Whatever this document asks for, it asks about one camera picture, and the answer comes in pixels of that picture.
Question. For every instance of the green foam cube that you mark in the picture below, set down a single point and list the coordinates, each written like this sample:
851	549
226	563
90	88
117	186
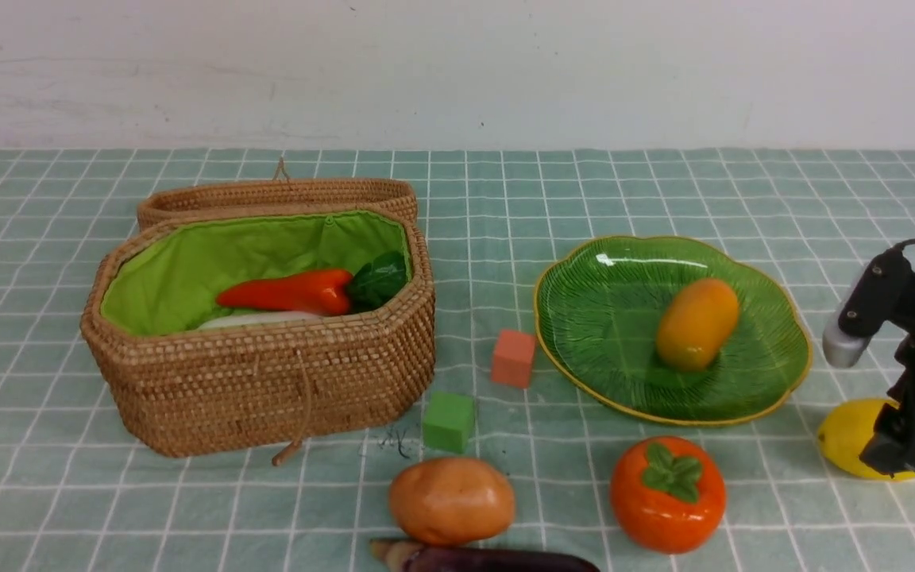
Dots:
448	422

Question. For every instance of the green glass leaf plate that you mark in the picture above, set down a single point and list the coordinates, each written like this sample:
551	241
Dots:
597	314

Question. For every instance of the orange yellow mango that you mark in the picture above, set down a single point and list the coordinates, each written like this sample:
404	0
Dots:
696	325

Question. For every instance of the woven wicker basket lid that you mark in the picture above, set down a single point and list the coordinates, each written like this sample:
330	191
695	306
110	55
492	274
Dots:
392	195

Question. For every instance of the orange persimmon green calyx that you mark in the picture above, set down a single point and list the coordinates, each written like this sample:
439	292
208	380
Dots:
668	495

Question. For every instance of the brown potato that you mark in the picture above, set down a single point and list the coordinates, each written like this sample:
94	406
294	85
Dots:
452	501

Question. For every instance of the orange foam cube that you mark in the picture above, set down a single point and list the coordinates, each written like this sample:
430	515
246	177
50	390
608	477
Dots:
513	358

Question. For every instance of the yellow lemon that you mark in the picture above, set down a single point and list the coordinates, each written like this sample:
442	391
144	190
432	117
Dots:
844	433

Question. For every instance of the white radish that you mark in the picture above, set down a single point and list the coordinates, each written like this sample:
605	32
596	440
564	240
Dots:
234	321

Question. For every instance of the orange carrot with green leaves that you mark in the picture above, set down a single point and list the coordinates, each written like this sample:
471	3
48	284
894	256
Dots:
324	292

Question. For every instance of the woven wicker basket green lining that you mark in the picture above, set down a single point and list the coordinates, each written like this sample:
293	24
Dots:
188	392

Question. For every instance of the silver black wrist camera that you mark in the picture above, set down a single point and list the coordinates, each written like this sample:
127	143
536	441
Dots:
869	302

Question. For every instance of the purple eggplant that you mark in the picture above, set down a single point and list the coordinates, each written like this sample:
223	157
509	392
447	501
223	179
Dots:
408	555

